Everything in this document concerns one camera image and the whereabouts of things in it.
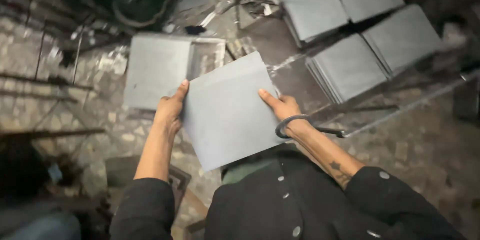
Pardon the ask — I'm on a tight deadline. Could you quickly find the person's right hand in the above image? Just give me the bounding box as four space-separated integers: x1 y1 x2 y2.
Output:
258 89 310 130

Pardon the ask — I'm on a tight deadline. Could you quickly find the rusty metal bar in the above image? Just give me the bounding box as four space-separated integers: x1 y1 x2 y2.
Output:
0 128 106 139

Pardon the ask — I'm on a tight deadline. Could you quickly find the grey metal tray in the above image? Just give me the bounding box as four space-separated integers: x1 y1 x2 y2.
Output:
124 33 227 111

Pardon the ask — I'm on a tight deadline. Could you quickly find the person's left hand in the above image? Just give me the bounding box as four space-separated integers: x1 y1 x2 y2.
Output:
155 79 190 133

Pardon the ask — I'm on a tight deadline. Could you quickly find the long metal rod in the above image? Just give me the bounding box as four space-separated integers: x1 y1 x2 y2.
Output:
315 69 480 138

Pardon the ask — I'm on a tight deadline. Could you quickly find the grey metal sheet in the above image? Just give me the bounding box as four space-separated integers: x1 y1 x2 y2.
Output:
167 51 297 172

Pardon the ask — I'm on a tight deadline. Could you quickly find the grey metal bangle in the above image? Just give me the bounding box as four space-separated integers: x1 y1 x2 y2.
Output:
275 114 315 139

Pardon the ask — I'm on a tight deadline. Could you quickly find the person's black jacket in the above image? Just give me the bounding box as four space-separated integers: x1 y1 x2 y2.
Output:
109 150 467 240

